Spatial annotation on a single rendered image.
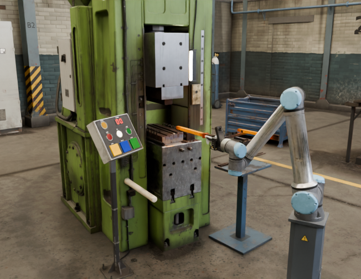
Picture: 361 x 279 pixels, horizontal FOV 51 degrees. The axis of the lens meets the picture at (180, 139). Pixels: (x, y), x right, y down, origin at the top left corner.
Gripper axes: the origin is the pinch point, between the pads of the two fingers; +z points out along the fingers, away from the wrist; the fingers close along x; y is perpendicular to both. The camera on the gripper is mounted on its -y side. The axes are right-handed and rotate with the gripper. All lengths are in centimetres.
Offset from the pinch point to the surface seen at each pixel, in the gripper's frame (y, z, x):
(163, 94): -23.9, 42.2, -10.7
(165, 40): -64, 43, -8
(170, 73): -40, 43, -4
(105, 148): 3, 16, -70
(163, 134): 9.0, 47.1, -8.7
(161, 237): 93, 38, -16
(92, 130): -8, 26, -74
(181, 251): 106, 28, -3
